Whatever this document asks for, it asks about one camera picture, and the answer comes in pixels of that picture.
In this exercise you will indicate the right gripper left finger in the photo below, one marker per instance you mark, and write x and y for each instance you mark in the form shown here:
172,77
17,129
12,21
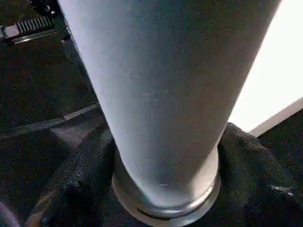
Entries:
78,184

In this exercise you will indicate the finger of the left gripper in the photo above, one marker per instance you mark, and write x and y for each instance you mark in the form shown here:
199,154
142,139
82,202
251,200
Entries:
78,66

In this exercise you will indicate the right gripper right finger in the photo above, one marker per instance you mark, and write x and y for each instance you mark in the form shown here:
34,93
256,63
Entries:
258,189

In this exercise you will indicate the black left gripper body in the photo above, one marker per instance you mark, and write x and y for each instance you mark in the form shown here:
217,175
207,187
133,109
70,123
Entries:
28,23

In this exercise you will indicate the white plastic table leg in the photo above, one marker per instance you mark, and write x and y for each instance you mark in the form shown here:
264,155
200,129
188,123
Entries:
154,82

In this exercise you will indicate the white plastic table top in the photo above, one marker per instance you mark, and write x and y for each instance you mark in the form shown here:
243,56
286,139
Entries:
272,71

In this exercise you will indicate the black mat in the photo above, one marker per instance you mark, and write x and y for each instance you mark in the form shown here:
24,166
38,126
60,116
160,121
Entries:
35,82

